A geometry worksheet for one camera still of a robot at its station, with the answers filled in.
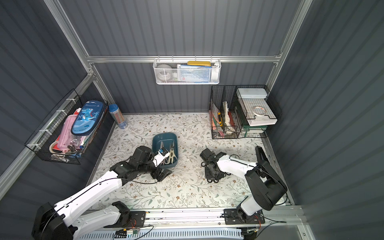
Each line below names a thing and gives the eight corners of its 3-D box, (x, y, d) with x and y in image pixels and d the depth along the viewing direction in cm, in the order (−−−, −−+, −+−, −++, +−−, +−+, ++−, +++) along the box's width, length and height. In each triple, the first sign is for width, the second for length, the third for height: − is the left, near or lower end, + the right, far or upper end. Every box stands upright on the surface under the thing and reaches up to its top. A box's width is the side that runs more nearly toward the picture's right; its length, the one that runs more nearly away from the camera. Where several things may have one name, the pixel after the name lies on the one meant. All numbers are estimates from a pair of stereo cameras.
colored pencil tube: (120, 130, 112) (108, 112, 97) (119, 123, 117) (108, 104, 102) (127, 128, 114) (117, 110, 98) (127, 121, 118) (116, 102, 103)
